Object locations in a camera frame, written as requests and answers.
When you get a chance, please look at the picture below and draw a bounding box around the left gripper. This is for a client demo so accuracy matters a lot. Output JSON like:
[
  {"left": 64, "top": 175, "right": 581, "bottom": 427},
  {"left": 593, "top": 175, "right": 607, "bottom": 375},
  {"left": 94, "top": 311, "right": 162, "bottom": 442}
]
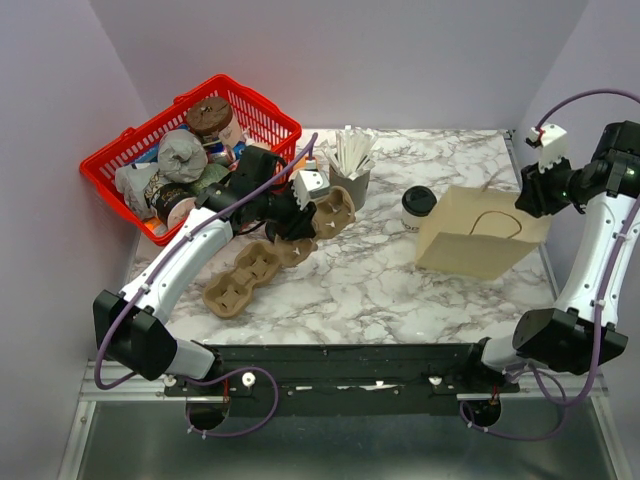
[{"left": 255, "top": 180, "right": 318, "bottom": 243}]

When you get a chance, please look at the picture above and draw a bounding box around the brown paper bag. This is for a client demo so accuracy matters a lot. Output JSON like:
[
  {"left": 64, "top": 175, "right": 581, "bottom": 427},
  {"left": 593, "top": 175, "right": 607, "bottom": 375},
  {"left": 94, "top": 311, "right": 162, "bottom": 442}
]
[{"left": 414, "top": 186, "right": 551, "bottom": 280}]

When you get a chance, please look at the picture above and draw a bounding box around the black coffee cup lid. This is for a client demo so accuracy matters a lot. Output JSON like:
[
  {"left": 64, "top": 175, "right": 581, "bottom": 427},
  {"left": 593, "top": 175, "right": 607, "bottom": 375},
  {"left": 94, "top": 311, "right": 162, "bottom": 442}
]
[{"left": 402, "top": 185, "right": 437, "bottom": 217}]

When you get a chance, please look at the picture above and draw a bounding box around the white paper cup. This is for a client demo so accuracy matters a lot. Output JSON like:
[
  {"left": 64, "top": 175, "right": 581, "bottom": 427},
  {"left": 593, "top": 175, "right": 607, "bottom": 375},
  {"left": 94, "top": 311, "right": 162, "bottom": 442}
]
[{"left": 401, "top": 207, "right": 427, "bottom": 233}]

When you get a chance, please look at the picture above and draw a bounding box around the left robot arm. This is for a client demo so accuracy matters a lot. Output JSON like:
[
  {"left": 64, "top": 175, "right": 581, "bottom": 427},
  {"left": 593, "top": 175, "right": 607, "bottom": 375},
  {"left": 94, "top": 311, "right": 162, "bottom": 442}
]
[{"left": 93, "top": 145, "right": 330, "bottom": 395}]

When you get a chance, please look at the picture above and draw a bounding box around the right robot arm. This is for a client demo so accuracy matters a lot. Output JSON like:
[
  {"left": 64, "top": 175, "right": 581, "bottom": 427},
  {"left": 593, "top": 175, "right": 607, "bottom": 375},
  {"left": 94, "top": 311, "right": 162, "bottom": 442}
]
[{"left": 459, "top": 121, "right": 639, "bottom": 392}]

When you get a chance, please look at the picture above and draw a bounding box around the grey straw holder cup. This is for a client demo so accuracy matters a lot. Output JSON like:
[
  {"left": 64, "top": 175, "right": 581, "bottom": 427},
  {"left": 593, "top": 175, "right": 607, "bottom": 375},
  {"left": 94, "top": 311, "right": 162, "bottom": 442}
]
[{"left": 329, "top": 167, "right": 370, "bottom": 212}]

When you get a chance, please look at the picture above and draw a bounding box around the green avocado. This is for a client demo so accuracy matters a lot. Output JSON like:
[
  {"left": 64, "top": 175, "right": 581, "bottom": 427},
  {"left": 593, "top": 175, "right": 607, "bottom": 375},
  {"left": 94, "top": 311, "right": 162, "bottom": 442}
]
[{"left": 187, "top": 163, "right": 230, "bottom": 196}]

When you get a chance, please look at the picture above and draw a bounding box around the cardboard cup carrier tray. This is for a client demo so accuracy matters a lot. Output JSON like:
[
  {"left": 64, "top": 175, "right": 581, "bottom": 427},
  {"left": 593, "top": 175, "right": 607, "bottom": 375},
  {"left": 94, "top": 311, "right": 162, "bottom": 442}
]
[{"left": 202, "top": 241, "right": 281, "bottom": 319}]

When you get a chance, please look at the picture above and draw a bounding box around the white paper straws bundle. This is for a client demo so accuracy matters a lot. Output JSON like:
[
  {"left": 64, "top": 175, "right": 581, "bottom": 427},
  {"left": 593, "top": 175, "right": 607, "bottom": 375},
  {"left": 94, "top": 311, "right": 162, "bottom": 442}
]
[{"left": 320, "top": 126, "right": 378, "bottom": 180}]

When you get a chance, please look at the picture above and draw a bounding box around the red plastic basket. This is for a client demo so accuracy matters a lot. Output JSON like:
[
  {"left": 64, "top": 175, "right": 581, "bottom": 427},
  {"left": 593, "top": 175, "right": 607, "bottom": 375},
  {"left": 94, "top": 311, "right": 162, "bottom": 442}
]
[{"left": 79, "top": 74, "right": 301, "bottom": 246}]

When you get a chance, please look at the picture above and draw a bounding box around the black printed paper cup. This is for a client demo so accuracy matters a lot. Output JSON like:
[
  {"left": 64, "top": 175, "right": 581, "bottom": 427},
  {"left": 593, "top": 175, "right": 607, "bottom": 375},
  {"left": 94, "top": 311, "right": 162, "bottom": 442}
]
[{"left": 145, "top": 183, "right": 196, "bottom": 229}]

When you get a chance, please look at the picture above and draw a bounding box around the grey crumpled paper bag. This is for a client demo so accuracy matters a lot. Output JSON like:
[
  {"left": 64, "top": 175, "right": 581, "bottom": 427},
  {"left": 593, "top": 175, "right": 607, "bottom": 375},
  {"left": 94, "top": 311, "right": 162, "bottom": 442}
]
[{"left": 157, "top": 129, "right": 208, "bottom": 183}]

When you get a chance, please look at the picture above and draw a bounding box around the brown lidded ice cream tub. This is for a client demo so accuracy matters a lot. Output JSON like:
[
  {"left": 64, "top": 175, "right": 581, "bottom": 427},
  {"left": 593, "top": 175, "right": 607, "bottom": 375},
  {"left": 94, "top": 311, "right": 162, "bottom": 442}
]
[{"left": 186, "top": 96, "right": 233, "bottom": 136}]

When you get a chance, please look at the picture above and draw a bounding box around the white crumpled paper wrapper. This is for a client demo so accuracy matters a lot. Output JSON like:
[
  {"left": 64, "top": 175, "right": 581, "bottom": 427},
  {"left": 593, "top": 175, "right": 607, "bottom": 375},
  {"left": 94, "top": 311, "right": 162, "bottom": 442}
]
[{"left": 115, "top": 163, "right": 159, "bottom": 220}]

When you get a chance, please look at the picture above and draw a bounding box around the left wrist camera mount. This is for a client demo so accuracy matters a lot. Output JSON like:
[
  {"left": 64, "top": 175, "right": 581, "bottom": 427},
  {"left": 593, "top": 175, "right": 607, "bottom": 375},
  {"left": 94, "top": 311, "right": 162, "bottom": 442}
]
[{"left": 290, "top": 160, "right": 330, "bottom": 210}]

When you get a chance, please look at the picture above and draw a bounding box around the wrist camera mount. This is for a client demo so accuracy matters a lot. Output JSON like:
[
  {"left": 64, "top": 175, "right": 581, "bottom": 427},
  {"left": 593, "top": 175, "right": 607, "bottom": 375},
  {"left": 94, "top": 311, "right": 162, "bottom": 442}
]
[
  {"left": 525, "top": 124, "right": 569, "bottom": 174},
  {"left": 290, "top": 160, "right": 330, "bottom": 210}
]

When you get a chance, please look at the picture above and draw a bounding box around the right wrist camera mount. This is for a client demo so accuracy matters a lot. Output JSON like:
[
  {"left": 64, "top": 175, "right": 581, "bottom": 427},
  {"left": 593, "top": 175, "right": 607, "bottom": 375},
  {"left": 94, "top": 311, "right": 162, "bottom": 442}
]
[{"left": 525, "top": 124, "right": 569, "bottom": 174}]

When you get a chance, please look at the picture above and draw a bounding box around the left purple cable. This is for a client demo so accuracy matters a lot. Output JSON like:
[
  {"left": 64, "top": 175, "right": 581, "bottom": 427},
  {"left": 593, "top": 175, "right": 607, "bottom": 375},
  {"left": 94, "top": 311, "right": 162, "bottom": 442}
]
[{"left": 93, "top": 131, "right": 320, "bottom": 439}]

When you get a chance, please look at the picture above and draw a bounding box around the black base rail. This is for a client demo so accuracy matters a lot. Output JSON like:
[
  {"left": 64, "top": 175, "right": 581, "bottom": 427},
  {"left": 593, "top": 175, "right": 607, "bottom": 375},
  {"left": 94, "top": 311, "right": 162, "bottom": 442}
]
[{"left": 164, "top": 343, "right": 519, "bottom": 417}]

